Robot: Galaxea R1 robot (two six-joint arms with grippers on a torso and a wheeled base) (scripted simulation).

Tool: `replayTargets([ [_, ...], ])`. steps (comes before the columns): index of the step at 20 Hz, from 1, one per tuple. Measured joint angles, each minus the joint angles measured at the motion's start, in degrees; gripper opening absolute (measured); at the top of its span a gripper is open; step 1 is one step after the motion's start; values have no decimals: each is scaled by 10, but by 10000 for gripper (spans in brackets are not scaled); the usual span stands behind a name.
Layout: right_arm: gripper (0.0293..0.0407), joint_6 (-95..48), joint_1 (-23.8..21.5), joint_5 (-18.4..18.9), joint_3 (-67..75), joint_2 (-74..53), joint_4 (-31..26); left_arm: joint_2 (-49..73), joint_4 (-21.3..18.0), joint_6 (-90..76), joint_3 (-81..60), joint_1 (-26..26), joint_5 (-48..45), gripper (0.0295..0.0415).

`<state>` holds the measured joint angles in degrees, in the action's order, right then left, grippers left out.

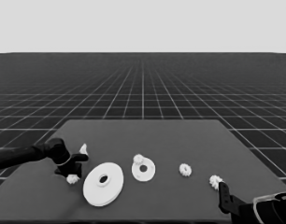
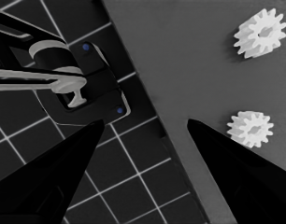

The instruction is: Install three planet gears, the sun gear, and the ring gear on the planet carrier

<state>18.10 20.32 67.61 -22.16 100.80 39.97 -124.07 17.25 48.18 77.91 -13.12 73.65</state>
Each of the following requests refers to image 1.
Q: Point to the small white toothed gear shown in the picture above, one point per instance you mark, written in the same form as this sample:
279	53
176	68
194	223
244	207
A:
136	160
75	180
182	170
213	180

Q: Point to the large thick white disc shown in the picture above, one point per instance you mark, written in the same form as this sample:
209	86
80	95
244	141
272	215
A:
93	193

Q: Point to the small white T-shaped piece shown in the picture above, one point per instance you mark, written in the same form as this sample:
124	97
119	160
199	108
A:
83	150

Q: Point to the white round carrier with pins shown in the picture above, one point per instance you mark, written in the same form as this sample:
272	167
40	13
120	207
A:
146	176

